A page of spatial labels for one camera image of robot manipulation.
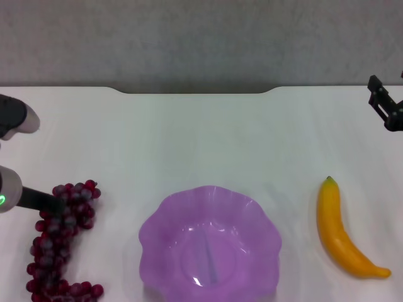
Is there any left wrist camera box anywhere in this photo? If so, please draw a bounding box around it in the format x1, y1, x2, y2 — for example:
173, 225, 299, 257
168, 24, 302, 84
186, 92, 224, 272
0, 94, 41, 141

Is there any yellow banana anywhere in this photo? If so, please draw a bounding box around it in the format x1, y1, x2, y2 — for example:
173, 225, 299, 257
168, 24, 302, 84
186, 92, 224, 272
316, 176, 392, 279

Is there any dark red grape bunch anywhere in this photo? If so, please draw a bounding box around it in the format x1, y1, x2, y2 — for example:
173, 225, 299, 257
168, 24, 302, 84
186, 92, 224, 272
25, 179, 105, 302

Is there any purple wavy plastic bowl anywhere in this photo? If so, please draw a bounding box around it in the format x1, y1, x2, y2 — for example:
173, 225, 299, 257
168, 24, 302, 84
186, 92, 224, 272
139, 185, 283, 302

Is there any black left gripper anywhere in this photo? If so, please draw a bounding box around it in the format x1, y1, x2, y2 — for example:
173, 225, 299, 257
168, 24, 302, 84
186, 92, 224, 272
21, 186, 65, 218

